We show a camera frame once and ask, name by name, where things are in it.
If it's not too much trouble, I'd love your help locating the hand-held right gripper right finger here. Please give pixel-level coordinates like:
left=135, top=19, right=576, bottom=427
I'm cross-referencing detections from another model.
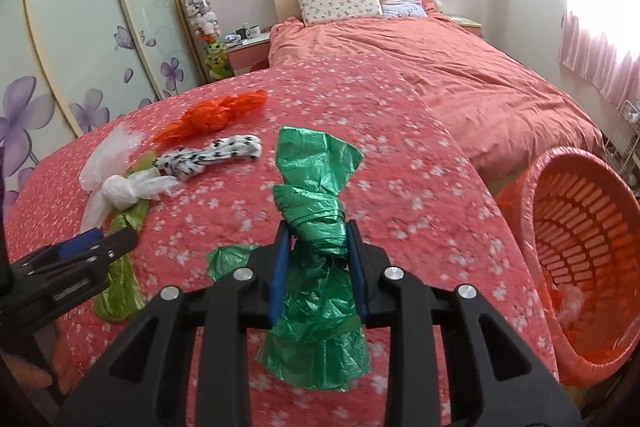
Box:
left=347, top=219, right=583, bottom=427

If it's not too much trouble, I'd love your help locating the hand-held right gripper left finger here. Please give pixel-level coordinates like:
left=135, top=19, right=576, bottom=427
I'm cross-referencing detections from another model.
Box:
left=65, top=222, right=296, bottom=427

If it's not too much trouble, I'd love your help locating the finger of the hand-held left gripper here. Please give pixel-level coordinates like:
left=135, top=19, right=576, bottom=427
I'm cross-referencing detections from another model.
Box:
left=25, top=227, right=140, bottom=308
left=9, top=229, right=105, bottom=280

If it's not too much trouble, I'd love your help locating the yellow-green plastic bag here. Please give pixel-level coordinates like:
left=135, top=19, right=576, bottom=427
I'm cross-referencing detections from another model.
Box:
left=94, top=152, right=157, bottom=322

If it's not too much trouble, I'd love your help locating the dark green plastic bag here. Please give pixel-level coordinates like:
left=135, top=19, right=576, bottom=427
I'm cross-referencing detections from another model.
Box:
left=206, top=126, right=373, bottom=392

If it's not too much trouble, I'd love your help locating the coral plastic laundry basket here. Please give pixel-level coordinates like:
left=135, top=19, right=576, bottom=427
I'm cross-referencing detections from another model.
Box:
left=520, top=147, right=640, bottom=383

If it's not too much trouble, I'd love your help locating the person's left hand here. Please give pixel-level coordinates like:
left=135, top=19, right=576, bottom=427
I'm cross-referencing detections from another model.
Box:
left=0, top=351, right=55, bottom=397

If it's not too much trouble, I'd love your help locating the knotted white plastic bag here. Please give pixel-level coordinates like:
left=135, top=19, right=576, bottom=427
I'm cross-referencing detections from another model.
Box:
left=79, top=123, right=178, bottom=233

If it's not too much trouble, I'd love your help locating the red floral bedspread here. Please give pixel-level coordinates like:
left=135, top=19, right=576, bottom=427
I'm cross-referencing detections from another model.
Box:
left=0, top=62, right=561, bottom=427

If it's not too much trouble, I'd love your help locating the black and white plastic bag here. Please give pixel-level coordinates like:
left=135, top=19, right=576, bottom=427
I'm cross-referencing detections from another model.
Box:
left=152, top=134, right=263, bottom=180

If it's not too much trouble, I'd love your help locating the twisted small orange plastic bag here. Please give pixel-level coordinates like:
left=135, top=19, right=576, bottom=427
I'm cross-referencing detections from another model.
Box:
left=152, top=89, right=268, bottom=145

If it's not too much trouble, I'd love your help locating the green plush toy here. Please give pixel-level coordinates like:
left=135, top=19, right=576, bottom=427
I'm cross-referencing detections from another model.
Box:
left=205, top=37, right=233, bottom=80

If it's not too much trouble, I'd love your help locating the flower-print sliding wardrobe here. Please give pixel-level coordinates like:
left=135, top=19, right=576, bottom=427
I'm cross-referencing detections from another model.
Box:
left=0, top=0, right=211, bottom=228

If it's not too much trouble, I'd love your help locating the bed with pink duvet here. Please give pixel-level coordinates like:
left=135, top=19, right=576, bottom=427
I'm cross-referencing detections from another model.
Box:
left=267, top=9, right=603, bottom=180

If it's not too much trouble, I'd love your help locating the pink and white nightstand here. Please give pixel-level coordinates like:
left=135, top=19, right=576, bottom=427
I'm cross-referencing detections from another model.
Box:
left=225, top=32, right=273, bottom=75

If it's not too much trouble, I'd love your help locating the clear tube of plush toys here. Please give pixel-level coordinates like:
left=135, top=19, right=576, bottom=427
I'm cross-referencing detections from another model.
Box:
left=180, top=0, right=223, bottom=42

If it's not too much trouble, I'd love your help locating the beige nightstand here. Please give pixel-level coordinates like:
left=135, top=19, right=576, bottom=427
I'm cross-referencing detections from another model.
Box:
left=442, top=14, right=485, bottom=38

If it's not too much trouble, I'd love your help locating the floral white pillow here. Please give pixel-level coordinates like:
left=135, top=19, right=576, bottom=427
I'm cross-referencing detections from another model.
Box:
left=296, top=0, right=383, bottom=26

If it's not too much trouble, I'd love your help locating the pink curtain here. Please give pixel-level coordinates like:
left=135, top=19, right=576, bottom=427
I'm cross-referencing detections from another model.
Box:
left=557, top=0, right=640, bottom=100

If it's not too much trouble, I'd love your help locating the white wire rack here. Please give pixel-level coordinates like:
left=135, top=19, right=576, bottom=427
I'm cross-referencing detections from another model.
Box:
left=605, top=97, right=640, bottom=188

